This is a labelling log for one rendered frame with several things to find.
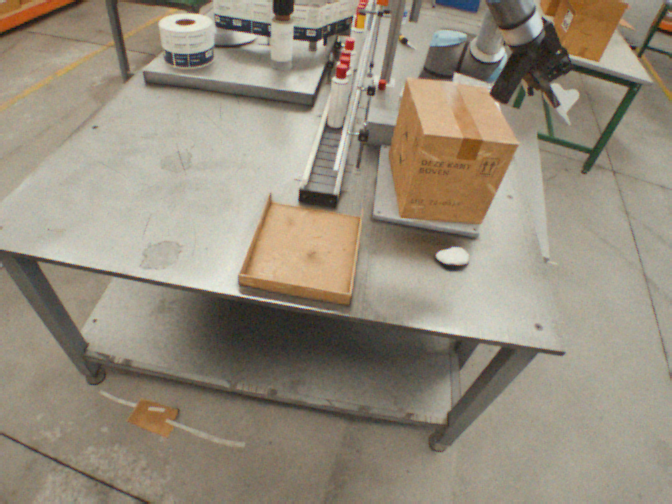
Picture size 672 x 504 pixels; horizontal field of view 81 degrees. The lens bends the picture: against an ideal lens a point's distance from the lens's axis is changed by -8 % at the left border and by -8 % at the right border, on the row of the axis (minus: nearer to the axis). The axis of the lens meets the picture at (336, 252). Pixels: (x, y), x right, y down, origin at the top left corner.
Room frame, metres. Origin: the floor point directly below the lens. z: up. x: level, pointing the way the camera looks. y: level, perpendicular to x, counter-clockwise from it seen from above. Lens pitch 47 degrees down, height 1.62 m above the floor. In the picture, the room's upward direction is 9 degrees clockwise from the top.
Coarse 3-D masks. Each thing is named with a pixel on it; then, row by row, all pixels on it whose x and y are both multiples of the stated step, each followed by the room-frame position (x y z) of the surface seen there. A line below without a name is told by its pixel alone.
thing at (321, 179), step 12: (348, 96) 1.48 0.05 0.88; (324, 132) 1.20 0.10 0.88; (336, 132) 1.21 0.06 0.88; (324, 144) 1.13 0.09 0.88; (336, 144) 1.14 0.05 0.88; (324, 156) 1.07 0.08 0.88; (336, 156) 1.08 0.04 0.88; (312, 168) 1.00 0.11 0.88; (324, 168) 1.01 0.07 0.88; (312, 180) 0.95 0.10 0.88; (324, 180) 0.95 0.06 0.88; (324, 192) 0.90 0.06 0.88
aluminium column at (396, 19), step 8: (400, 0) 1.76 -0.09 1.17; (400, 8) 1.75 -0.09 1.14; (392, 16) 1.75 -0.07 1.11; (400, 16) 1.75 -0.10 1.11; (392, 24) 1.75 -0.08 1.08; (400, 24) 1.75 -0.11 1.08; (392, 32) 1.75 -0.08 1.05; (392, 40) 1.76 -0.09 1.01; (392, 48) 1.75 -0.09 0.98; (384, 56) 1.75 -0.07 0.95; (392, 56) 1.75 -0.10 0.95; (384, 64) 1.75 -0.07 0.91; (392, 64) 1.75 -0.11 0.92; (384, 72) 1.75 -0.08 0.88
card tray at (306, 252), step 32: (288, 224) 0.80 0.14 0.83; (320, 224) 0.82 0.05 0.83; (352, 224) 0.84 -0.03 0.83; (256, 256) 0.68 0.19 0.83; (288, 256) 0.69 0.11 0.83; (320, 256) 0.71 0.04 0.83; (352, 256) 0.73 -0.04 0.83; (288, 288) 0.58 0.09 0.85; (320, 288) 0.58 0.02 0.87; (352, 288) 0.60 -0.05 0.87
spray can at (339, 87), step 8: (336, 72) 1.25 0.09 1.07; (344, 72) 1.25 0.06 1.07; (336, 80) 1.24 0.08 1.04; (344, 80) 1.25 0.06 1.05; (336, 88) 1.24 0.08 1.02; (344, 88) 1.24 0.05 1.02; (336, 96) 1.23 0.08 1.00; (344, 96) 1.24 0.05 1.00; (336, 104) 1.23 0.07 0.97; (344, 104) 1.25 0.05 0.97; (336, 112) 1.23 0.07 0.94; (328, 120) 1.25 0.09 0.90; (336, 120) 1.23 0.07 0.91; (336, 128) 1.24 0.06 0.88
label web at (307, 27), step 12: (348, 0) 2.05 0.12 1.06; (264, 12) 1.84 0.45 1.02; (300, 12) 1.85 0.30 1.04; (312, 12) 1.85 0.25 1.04; (324, 12) 1.90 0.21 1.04; (336, 12) 1.98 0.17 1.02; (348, 12) 2.06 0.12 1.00; (264, 24) 1.84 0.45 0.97; (300, 24) 1.85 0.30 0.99; (312, 24) 1.85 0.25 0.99; (324, 24) 1.91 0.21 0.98; (336, 24) 1.99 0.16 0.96; (348, 24) 2.07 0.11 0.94; (264, 36) 1.84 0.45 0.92; (300, 36) 1.85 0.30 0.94; (312, 36) 1.85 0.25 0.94; (324, 36) 1.91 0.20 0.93
